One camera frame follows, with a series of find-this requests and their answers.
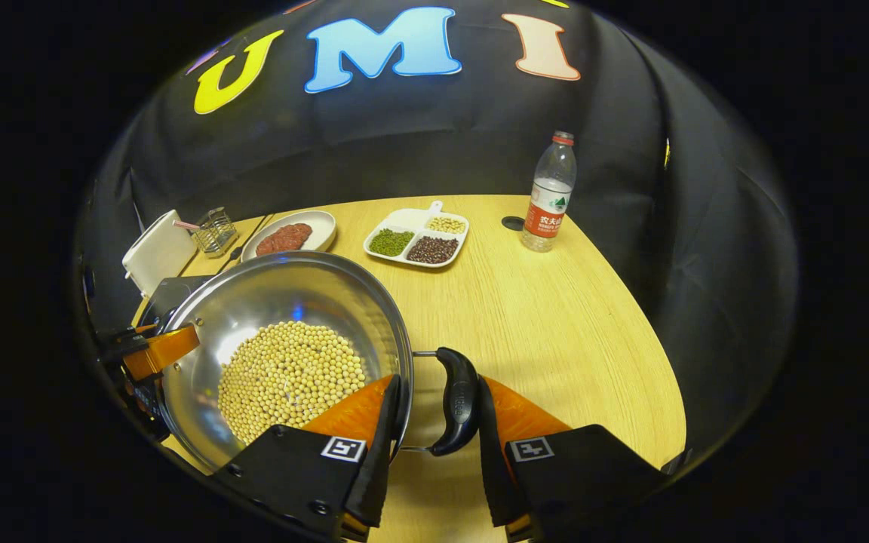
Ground pile of yellow soybeans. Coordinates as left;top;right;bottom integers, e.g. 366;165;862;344
217;321;367;446

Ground round white plate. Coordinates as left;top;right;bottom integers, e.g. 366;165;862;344
241;210;338;262

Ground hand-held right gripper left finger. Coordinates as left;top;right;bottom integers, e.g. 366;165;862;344
212;373;403;541

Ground white toaster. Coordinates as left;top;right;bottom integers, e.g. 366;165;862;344
121;210;198;297

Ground clear water bottle red label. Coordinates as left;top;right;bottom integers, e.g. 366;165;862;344
520;130;578;253

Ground stainless steel pot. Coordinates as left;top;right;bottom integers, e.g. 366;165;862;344
154;250;481;474

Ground metal wire basket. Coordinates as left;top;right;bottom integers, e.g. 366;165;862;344
192;207;239;259

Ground black power cable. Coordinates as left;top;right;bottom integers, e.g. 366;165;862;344
216;215;273;276

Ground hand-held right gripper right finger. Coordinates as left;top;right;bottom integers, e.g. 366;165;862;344
477;375;669;542

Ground black induction cooktop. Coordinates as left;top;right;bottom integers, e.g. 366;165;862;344
129;275;213;446

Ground red meat patties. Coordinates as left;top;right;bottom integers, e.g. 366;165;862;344
256;222;314;256

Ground black backdrop cloth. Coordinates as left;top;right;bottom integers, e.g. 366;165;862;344
72;0;801;453

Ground white divided bean dish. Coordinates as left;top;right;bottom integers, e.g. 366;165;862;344
363;200;471;269

